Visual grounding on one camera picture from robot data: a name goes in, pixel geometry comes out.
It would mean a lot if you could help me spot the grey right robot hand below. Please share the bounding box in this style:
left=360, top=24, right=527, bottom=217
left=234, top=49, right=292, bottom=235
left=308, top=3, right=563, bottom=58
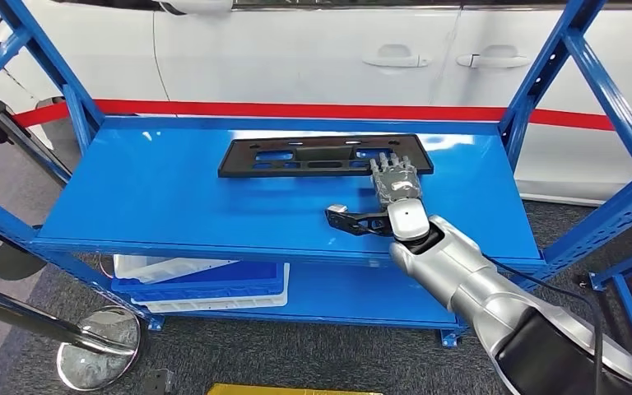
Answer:
left=369, top=152, right=422, bottom=211

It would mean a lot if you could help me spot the black plastic panel part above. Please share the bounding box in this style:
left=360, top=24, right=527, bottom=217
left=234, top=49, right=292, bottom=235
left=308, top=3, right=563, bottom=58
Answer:
left=217, top=133, right=435, bottom=179

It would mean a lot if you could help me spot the red barrier belt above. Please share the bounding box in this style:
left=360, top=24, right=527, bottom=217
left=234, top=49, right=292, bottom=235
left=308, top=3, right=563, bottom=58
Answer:
left=0, top=99, right=632, bottom=179

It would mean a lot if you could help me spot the white car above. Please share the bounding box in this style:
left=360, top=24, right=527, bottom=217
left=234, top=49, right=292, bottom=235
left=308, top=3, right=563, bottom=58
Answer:
left=0, top=0, right=632, bottom=207

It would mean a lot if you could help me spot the blue plastic crate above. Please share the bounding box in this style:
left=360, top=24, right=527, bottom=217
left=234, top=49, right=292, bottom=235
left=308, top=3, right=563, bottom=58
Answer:
left=110, top=261, right=290, bottom=304

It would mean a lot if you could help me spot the white plastic crate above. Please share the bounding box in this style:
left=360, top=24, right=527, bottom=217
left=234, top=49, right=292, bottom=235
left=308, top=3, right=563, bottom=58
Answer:
left=113, top=254, right=241, bottom=286
left=130, top=294, right=290, bottom=314

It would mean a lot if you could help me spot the yellow floor tape square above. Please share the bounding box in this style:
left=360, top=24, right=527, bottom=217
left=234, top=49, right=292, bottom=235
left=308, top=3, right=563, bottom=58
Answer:
left=207, top=383, right=383, bottom=395

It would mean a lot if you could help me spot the chrome stanchion with round base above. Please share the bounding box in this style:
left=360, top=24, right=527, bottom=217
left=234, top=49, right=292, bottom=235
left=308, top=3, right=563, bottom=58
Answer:
left=0, top=277, right=142, bottom=393

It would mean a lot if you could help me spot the stanchion with black base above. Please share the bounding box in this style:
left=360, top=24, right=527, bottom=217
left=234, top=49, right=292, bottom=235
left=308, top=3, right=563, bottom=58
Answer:
left=0, top=215, right=49, bottom=281

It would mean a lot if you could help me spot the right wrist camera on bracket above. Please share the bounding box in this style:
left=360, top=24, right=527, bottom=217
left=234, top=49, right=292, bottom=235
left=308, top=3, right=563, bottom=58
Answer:
left=323, top=204, right=396, bottom=238

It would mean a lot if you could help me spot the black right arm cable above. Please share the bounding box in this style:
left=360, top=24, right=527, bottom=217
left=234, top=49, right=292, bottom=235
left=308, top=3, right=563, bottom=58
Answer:
left=481, top=254, right=607, bottom=395

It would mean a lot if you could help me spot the black perforated metal bracket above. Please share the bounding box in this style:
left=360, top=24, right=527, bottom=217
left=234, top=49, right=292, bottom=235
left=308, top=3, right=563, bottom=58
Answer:
left=142, top=369, right=175, bottom=395

